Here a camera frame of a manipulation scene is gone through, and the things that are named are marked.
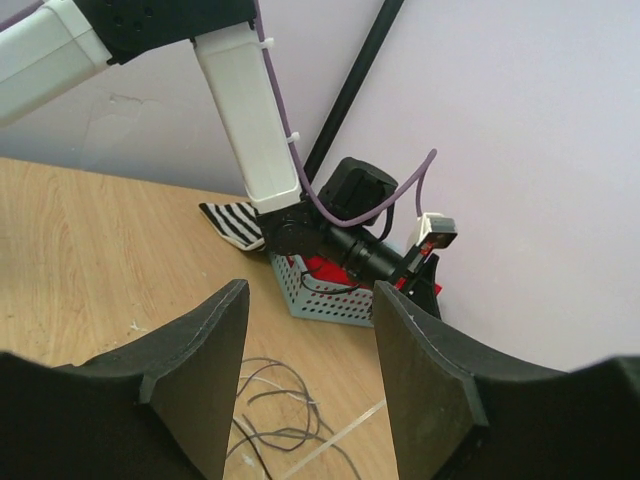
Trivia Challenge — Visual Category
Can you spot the white thin wire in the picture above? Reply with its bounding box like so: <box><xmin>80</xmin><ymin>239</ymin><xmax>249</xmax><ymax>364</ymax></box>
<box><xmin>227</xmin><ymin>374</ymin><xmax>321</xmax><ymax>461</ymax></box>

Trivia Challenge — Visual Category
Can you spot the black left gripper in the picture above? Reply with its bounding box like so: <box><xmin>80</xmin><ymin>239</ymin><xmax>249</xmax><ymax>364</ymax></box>
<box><xmin>392</xmin><ymin>254</ymin><xmax>441</xmax><ymax>320</ymax></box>

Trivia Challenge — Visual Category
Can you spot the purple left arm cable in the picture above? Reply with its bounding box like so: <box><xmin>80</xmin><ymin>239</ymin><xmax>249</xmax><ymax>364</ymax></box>
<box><xmin>0</xmin><ymin>0</ymin><xmax>439</xmax><ymax>227</ymax></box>

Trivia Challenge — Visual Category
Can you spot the red cloth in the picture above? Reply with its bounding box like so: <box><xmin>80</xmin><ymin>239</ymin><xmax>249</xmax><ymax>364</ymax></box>
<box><xmin>302</xmin><ymin>249</ymin><xmax>442</xmax><ymax>297</ymax></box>

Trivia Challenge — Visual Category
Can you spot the black white striped cloth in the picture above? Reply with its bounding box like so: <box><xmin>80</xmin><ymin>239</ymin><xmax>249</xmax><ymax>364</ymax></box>
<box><xmin>199</xmin><ymin>201</ymin><xmax>265</xmax><ymax>252</ymax></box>

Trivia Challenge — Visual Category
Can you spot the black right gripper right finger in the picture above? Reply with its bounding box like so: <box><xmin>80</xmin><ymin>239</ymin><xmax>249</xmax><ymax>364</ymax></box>
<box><xmin>372</xmin><ymin>283</ymin><xmax>639</xmax><ymax>479</ymax></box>

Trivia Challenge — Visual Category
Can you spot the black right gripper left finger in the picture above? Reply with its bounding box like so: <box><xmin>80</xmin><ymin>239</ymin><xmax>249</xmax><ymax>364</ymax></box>
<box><xmin>1</xmin><ymin>280</ymin><xmax>249</xmax><ymax>479</ymax></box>

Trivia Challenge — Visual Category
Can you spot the light blue plastic basket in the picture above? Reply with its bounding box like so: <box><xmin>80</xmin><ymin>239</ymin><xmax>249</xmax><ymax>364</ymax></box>
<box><xmin>268</xmin><ymin>253</ymin><xmax>373</xmax><ymax>327</ymax></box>

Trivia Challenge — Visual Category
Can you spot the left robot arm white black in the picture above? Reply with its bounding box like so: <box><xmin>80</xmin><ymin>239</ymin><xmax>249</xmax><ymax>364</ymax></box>
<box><xmin>1</xmin><ymin>1</ymin><xmax>444</xmax><ymax>315</ymax></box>

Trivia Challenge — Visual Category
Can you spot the black cage frame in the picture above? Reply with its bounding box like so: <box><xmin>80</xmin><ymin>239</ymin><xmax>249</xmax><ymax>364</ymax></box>
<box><xmin>304</xmin><ymin>0</ymin><xmax>404</xmax><ymax>182</ymax></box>

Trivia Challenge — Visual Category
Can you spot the dark purple thin wire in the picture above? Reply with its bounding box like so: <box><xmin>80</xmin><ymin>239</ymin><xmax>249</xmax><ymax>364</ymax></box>
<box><xmin>234</xmin><ymin>357</ymin><xmax>361</xmax><ymax>480</ymax></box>

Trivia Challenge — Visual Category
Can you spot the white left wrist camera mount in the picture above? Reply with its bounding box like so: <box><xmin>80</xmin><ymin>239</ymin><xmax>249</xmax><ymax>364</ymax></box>
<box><xmin>405</xmin><ymin>212</ymin><xmax>458</xmax><ymax>260</ymax></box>

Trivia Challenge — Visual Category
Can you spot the translucent white zip tie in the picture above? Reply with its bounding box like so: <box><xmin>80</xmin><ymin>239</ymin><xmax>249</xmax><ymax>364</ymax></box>
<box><xmin>281</xmin><ymin>398</ymin><xmax>387</xmax><ymax>480</ymax></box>

